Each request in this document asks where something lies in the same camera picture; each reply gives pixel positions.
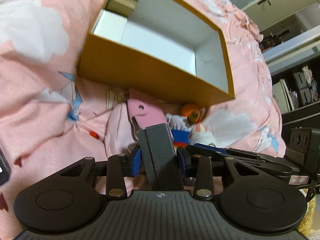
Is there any white flat box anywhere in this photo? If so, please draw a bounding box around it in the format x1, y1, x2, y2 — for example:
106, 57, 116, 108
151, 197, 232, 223
93, 10, 127, 42

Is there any black card box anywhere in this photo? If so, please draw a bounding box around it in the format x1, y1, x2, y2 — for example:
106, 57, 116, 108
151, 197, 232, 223
138, 124, 184, 191

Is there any black shelf unit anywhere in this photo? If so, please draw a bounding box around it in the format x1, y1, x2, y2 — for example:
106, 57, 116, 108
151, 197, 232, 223
272, 57, 319, 133

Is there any blue white doll keychain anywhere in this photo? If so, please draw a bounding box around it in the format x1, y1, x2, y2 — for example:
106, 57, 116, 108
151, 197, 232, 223
165, 113, 200, 147

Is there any small gold box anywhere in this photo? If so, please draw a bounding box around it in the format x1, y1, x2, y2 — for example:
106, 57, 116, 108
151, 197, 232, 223
105, 0, 138, 18

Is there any orange crochet ball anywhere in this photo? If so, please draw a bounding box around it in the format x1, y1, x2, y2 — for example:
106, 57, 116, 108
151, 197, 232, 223
180, 103, 200, 117

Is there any pink patterned bedsheet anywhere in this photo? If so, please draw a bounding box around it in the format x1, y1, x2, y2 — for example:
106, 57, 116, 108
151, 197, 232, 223
1, 0, 286, 239

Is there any white plush toy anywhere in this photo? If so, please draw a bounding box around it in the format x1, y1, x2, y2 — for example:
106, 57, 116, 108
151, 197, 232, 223
189, 122, 217, 147

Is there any pink card holder wallet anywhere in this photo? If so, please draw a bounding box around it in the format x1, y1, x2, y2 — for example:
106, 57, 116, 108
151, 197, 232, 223
127, 99, 167, 131

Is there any orange cardboard box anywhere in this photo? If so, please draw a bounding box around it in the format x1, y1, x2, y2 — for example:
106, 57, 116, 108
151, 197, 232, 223
78, 0, 235, 107

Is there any smartphone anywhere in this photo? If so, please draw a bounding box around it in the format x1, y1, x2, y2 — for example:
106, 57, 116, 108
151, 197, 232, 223
0, 149, 11, 186

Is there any white door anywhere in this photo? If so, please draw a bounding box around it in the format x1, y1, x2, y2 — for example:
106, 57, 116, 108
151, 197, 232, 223
242, 0, 318, 31

